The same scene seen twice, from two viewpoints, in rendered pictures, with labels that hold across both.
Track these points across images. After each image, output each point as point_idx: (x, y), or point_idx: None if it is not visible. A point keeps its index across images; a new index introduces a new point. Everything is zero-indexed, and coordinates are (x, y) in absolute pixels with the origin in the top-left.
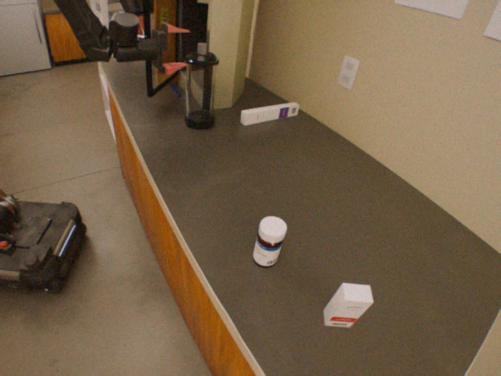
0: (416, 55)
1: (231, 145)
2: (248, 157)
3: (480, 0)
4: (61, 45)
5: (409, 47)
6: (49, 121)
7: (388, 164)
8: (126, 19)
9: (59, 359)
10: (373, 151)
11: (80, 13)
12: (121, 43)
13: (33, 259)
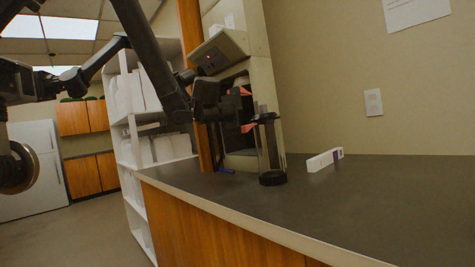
0: (429, 56)
1: (323, 185)
2: (350, 187)
3: None
4: (78, 184)
5: (419, 54)
6: (71, 251)
7: (459, 154)
8: (209, 79)
9: None
10: (434, 152)
11: (168, 74)
12: (207, 101)
13: None
